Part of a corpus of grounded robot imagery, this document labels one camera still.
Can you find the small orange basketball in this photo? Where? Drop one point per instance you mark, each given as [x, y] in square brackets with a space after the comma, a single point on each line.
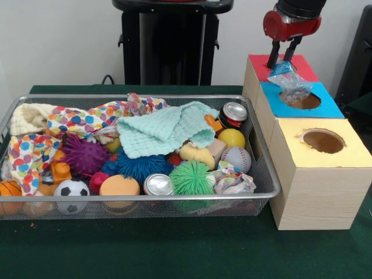
[8, 189]

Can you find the wooden box with three holes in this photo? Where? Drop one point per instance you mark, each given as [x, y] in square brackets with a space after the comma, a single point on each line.
[319, 191]

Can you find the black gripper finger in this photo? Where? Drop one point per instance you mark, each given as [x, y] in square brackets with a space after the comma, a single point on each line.
[274, 55]
[292, 50]

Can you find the white baseball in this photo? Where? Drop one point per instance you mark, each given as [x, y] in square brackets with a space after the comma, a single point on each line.
[236, 159]

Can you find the crushed clear plastic bottle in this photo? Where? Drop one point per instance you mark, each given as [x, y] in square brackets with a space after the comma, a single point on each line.
[292, 84]

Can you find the polka dot cloth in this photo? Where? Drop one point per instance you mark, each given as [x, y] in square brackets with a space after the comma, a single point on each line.
[81, 119]

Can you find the shallow clear mesh bin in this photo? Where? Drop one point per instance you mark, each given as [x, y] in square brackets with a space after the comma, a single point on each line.
[174, 207]

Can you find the purple spiky ball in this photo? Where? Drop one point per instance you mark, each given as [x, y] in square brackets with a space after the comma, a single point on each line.
[84, 155]

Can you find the cream knitted cloth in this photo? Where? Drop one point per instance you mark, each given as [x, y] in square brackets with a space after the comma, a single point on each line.
[26, 116]

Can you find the black and white soccer ball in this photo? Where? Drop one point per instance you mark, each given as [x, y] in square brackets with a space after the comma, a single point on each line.
[71, 190]

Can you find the green spiky ball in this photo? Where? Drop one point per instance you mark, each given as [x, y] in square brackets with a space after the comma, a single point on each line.
[191, 178]

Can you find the dark green side tablecloth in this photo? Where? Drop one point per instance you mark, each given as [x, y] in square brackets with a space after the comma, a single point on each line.
[363, 107]

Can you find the orange foam ball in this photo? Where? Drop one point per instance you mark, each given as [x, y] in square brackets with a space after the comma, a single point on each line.
[119, 186]

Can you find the black chair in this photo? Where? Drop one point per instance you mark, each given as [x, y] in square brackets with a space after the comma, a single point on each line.
[357, 52]

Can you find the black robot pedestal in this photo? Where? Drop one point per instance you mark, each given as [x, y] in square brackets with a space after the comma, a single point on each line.
[174, 43]

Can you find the yellow ball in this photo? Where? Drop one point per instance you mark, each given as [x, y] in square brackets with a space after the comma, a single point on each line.
[232, 138]

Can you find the mint green cloth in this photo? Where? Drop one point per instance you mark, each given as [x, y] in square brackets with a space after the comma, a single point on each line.
[160, 130]

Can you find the blue spiky ball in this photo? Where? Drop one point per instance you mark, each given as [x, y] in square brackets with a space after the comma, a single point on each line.
[139, 167]

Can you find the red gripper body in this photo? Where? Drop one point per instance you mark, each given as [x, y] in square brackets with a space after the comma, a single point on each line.
[290, 29]

